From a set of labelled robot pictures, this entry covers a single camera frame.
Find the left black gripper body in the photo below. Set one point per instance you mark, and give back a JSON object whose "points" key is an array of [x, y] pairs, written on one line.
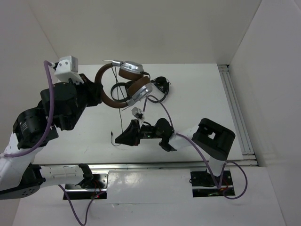
{"points": [[86, 94]]}

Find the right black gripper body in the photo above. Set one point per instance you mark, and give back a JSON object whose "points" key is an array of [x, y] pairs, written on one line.
{"points": [[147, 132]]}

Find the brown silver headphones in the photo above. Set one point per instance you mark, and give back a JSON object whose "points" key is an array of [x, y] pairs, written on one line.
{"points": [[137, 86]]}

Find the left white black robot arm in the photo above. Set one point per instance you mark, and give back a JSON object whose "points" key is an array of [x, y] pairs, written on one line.
{"points": [[34, 128]]}

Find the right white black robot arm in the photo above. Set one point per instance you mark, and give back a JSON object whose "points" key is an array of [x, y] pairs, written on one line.
{"points": [[209, 136]]}

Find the black headphones left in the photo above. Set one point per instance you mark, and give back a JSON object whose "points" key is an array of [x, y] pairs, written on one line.
{"points": [[117, 91]]}

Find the black headphones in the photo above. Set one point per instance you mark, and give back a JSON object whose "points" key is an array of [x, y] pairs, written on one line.
{"points": [[117, 91], [163, 85]]}

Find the black headphones right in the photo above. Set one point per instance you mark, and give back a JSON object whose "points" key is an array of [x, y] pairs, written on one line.
{"points": [[163, 85]]}

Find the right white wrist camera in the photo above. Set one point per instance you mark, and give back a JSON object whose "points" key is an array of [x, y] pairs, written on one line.
{"points": [[138, 114]]}

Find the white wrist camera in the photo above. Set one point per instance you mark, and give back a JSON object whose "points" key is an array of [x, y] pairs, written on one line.
{"points": [[138, 114], [67, 68]]}

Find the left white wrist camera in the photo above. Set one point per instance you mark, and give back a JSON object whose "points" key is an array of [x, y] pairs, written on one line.
{"points": [[67, 68]]}

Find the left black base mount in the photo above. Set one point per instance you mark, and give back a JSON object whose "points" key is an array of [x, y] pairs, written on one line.
{"points": [[99, 181]]}

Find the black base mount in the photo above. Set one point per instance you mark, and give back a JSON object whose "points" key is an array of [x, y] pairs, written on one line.
{"points": [[99, 181], [204, 179]]}

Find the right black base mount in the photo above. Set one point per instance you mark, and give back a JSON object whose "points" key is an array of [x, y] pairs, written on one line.
{"points": [[204, 179]]}

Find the aluminium rail front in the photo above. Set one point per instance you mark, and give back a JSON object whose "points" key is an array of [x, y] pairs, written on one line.
{"points": [[162, 165]]}

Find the aluminium rail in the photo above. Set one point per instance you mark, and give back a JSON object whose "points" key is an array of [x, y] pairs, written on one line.
{"points": [[162, 165], [249, 158]]}

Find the aluminium rail right side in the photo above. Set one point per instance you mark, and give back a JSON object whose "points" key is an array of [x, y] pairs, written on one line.
{"points": [[249, 158]]}

